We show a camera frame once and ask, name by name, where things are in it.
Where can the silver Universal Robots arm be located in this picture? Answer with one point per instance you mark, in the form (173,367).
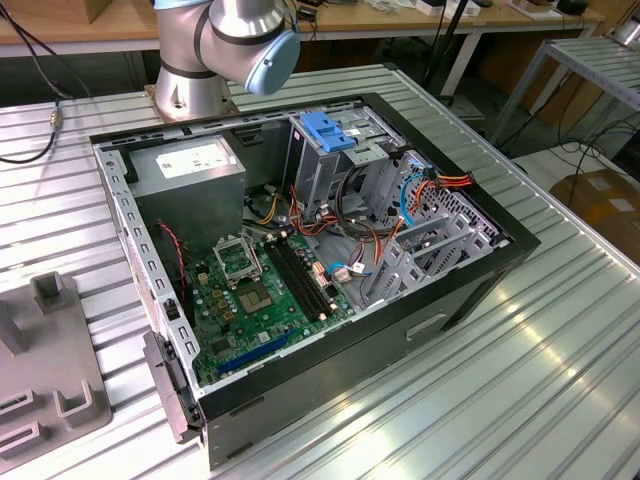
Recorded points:
(190,45)

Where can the black RAM slot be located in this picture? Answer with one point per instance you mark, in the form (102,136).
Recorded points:
(312,280)
(291,280)
(305,280)
(298,280)

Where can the grey metal drive cage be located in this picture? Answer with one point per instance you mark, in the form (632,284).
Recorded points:
(320,170)

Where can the CPU socket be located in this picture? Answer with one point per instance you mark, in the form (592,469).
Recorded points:
(236,261)

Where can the square grey chipset heatsink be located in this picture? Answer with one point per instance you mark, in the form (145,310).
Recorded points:
(255,299)

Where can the green motherboard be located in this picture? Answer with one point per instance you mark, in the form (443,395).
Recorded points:
(280,320)

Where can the blue plastic drive latch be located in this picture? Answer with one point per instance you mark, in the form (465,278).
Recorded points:
(325,132)

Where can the black open PC case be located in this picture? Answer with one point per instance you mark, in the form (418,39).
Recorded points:
(350,360)

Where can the blue expansion slot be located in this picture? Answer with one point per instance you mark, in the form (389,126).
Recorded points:
(260,350)

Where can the grey power supply unit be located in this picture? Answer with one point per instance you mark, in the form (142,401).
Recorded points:
(190,200)

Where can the grey case front panel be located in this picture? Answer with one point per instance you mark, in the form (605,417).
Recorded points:
(167,385)

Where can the small white box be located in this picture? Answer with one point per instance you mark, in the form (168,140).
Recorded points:
(432,6)

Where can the large brown cardboard box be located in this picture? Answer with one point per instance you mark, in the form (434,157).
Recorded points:
(605,200)

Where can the grey parts rack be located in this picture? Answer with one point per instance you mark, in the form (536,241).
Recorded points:
(50,350)

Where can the small black device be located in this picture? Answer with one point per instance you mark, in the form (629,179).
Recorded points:
(572,5)

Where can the silver metal cylinder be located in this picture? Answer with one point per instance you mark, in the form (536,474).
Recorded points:
(629,32)

